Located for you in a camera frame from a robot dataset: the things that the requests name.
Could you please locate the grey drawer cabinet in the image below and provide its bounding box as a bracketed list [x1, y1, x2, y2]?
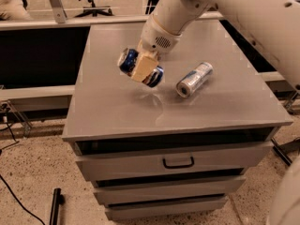
[63, 21, 292, 220]

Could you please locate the person in beige trousers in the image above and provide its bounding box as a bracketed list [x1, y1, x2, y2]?
[0, 0, 31, 21]

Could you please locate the black drawer handle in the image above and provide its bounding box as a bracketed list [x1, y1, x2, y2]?
[162, 157, 195, 170]

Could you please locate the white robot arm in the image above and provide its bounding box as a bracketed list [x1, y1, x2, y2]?
[131, 0, 300, 89]

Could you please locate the silver can lying down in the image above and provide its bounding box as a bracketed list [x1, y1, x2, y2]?
[176, 62, 213, 98]

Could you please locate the black floor cable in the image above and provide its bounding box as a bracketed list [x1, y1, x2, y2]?
[0, 105, 46, 225]

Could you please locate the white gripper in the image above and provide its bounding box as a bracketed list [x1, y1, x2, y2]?
[131, 15, 181, 83]

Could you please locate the black bar on floor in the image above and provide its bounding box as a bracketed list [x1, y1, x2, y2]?
[49, 187, 65, 225]

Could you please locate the blue pepsi can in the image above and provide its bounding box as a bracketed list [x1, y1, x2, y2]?
[117, 48, 164, 88]

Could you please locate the black stand leg right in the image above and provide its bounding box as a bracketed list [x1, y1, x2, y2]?
[272, 137, 300, 167]

